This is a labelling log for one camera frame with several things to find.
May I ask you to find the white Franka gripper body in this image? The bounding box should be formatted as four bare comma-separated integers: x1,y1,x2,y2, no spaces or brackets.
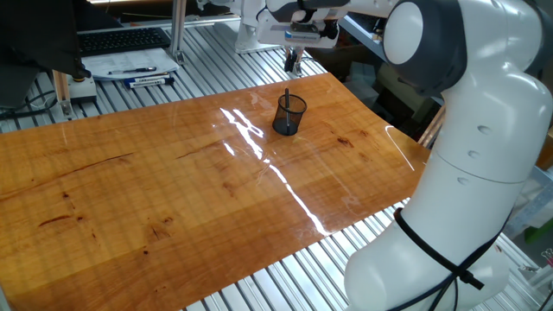
255,7,340,50

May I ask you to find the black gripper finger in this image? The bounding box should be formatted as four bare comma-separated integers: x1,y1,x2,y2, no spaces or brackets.
283,46,296,73
291,47,305,75

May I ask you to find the black and grey pen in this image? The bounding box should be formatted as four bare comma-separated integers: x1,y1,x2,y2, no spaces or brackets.
283,87,291,135

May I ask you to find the black mesh pen holder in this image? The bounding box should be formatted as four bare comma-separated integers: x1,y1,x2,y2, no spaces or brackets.
271,93,308,136

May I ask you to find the black pen on papers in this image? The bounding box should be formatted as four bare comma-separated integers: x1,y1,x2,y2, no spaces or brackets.
107,66,158,76

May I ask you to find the blue and white marker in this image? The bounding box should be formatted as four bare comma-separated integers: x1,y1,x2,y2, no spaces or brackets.
123,73,175,91

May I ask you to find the white paper stack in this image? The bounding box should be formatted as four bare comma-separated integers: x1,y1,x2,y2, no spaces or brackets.
80,47,181,82

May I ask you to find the black computer keyboard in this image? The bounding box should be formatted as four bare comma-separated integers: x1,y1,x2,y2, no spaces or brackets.
77,27,172,59

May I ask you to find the wooden stick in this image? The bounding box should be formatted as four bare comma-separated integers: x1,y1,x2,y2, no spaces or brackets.
425,110,446,150
417,107,442,147

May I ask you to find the white box with knob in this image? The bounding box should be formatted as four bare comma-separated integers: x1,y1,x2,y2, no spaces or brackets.
67,73,99,105

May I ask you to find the wood-grain table mat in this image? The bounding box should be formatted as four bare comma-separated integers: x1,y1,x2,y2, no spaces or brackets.
0,72,432,311

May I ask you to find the wooden strip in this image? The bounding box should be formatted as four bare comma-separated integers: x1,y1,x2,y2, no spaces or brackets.
52,70,73,119

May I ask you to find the brown cardboard box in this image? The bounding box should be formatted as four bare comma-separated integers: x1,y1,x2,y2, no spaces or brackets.
536,127,553,172

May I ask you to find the green object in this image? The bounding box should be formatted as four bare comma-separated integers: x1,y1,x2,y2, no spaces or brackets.
524,218,553,244

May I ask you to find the silver wrist-mounted camera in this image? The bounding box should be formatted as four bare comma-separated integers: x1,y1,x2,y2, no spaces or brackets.
283,22,324,44

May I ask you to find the aluminium profile rail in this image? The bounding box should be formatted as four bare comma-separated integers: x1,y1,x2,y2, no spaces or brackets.
77,15,243,35

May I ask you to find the aluminium profile post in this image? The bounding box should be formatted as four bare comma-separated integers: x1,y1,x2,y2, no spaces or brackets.
168,0,188,66

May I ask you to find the black strap on arm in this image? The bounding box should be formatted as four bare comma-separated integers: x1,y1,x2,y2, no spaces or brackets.
392,207,485,291

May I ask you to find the thin black cable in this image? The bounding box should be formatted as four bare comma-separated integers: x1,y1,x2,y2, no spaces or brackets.
0,89,58,122

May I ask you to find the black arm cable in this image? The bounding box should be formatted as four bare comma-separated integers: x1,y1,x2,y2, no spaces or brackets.
386,206,513,311

